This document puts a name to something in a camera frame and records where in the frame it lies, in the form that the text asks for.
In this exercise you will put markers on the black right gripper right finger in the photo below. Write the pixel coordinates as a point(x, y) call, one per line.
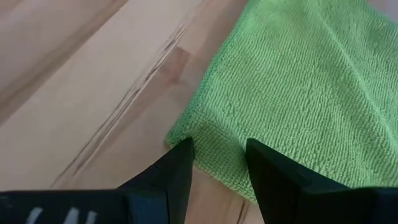
point(286, 193)

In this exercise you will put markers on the green microfiber towel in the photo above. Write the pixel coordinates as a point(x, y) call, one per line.
point(295, 93)

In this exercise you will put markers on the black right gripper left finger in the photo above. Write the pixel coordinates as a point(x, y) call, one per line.
point(161, 193)

